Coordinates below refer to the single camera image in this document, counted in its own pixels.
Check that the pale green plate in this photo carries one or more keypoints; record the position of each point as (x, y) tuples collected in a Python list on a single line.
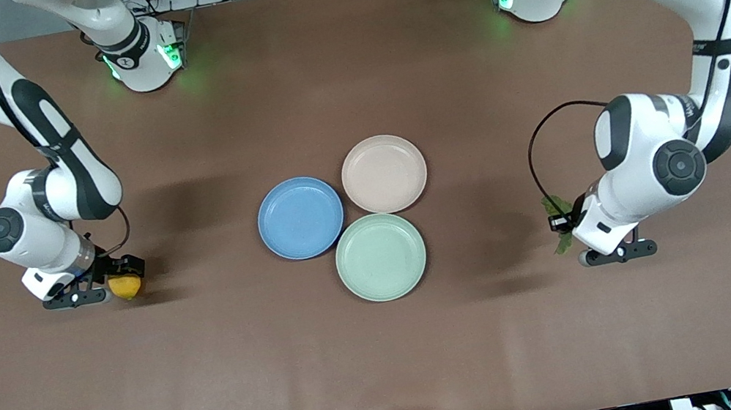
[(380, 257)]

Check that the blue plate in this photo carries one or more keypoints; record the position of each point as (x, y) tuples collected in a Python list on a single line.
[(300, 217)]

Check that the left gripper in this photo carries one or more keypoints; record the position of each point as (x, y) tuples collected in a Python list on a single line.
[(563, 221)]

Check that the beige plate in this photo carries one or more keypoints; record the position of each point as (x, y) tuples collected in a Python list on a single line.
[(384, 173)]

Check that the yellow lemon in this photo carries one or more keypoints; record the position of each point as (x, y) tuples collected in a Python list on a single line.
[(127, 288)]

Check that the green lettuce leaf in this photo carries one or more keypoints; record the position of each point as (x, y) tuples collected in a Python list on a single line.
[(556, 205)]

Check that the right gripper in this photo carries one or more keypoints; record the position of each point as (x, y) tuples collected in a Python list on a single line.
[(111, 267)]

